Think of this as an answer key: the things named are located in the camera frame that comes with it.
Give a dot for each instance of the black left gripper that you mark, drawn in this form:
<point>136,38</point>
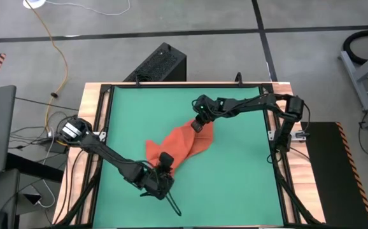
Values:
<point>158,183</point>

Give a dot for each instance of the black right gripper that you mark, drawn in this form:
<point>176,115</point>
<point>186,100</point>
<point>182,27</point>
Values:
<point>206,108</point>

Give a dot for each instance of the orange towel with white tag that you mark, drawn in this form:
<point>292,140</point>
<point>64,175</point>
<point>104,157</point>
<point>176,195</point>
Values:
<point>184,143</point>

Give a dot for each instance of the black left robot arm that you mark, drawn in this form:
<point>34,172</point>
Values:
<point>107,152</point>

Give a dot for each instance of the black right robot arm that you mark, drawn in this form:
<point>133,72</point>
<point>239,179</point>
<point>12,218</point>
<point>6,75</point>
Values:
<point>254,103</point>

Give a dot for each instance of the black table clamp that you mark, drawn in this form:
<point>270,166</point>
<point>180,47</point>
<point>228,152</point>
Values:
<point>137,81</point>
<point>238,79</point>

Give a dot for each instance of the black computer tower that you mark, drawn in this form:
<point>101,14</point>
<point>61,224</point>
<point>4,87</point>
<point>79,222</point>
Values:
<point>161,63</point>

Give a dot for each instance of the green table mat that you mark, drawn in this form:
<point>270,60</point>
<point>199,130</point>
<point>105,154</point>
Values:
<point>228,175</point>

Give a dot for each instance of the large black hazard-striped floor mat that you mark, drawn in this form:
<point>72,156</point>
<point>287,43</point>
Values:
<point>330,175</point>

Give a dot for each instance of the grey metal stand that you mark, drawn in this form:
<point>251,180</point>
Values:
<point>359,86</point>

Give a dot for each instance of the grey cabinet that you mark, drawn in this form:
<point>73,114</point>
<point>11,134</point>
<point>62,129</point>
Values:
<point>2,197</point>

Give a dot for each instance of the white tower fan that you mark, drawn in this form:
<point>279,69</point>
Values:
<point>34,3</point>

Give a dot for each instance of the black aluminium table frame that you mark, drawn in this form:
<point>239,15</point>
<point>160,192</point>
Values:
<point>187,85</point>

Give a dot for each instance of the silver arm base bracket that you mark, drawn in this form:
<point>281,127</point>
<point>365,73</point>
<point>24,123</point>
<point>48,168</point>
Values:
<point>102,136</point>
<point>270,135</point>

